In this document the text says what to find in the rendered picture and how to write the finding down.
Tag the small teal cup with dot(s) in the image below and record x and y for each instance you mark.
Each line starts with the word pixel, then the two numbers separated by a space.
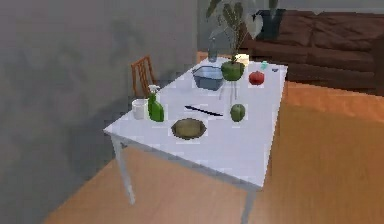
pixel 264 65

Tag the brown sofa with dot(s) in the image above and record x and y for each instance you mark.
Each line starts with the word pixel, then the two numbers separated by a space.
pixel 326 46

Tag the blue glass dish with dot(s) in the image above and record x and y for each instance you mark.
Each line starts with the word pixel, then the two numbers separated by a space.
pixel 208 78

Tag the green apple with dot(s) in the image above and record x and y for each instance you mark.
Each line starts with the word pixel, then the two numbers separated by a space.
pixel 237 112

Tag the house plant in green pot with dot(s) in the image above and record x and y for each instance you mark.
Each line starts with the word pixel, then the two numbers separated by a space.
pixel 232 70

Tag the cream candle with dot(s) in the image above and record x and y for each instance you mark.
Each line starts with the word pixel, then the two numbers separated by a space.
pixel 243 59

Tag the red tomato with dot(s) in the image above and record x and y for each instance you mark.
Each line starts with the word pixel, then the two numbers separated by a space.
pixel 256 78

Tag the green spray bottle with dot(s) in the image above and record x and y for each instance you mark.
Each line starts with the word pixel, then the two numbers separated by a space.
pixel 155 107

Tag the grey glass bottle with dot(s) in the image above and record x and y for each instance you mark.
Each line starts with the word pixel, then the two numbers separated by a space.
pixel 212 53

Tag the black knife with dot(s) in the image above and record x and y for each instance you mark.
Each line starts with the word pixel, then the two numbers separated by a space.
pixel 203 110

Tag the dark blue pillow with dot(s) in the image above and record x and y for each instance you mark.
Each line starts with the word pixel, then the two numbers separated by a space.
pixel 271 23

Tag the white table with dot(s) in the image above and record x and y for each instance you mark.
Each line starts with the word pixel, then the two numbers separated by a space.
pixel 220 146

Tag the small dark blue object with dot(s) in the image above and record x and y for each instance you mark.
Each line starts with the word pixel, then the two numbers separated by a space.
pixel 275 70

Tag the olive round bowl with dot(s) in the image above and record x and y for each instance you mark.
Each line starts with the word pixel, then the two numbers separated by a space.
pixel 188 128

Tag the brown wooden chair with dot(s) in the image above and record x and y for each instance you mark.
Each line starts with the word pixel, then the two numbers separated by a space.
pixel 142 76

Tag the white mug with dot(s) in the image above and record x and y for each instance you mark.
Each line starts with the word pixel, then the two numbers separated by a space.
pixel 139 108

